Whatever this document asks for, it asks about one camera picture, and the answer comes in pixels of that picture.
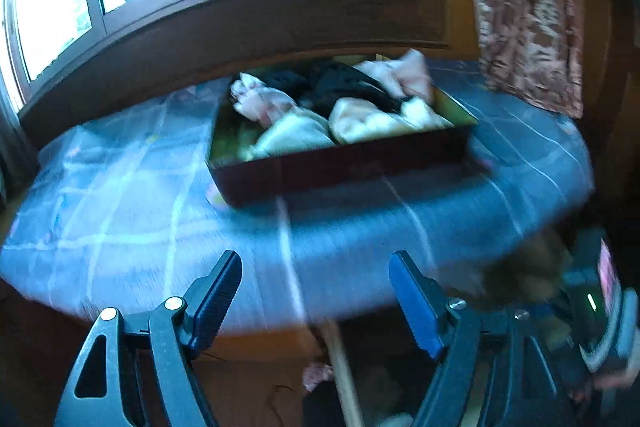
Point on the cream soft cloth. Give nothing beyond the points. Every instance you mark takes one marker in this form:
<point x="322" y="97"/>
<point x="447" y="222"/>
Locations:
<point x="360" y="122"/>

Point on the dark knit sock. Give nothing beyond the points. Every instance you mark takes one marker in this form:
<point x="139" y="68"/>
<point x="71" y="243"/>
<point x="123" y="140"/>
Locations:
<point x="285" y="82"/>

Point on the brown patterned curtain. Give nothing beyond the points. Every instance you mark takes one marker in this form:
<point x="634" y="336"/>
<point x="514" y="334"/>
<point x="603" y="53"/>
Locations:
<point x="520" y="17"/>

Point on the tan soft cloth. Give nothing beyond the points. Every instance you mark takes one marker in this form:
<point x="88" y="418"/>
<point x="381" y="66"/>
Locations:
<point x="525" y="262"/>

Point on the pink white sock bundle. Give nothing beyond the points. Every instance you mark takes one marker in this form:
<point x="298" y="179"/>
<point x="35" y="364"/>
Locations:
<point x="260" y="104"/>

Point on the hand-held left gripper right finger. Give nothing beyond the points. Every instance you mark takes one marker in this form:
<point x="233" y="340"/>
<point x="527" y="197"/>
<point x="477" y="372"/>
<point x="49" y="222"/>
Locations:
<point x="415" y="307"/>

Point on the pale cream cloth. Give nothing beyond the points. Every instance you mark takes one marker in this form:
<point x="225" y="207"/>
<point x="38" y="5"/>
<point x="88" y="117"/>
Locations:
<point x="295" y="134"/>

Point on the pale pink cloth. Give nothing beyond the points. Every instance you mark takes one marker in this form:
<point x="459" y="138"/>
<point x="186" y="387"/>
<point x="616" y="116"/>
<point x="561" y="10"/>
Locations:
<point x="395" y="74"/>

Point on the dark red tin box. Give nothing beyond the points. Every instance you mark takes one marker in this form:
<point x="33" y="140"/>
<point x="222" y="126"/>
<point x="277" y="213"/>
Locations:
<point x="350" y="162"/>

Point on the grey sheer curtain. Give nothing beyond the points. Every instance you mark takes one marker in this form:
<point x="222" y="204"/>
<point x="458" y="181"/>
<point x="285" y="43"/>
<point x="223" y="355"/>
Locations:
<point x="12" y="142"/>

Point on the blue checked cloth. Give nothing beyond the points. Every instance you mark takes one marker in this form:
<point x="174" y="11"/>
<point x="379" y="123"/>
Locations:
<point x="125" y="217"/>

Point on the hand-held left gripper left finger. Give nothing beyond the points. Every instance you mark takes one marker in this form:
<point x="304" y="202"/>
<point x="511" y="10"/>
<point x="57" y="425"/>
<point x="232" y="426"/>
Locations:
<point x="215" y="302"/>

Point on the white soft cloth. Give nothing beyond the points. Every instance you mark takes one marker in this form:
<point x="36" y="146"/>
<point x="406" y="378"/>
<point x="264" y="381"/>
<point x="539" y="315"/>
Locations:
<point x="425" y="117"/>

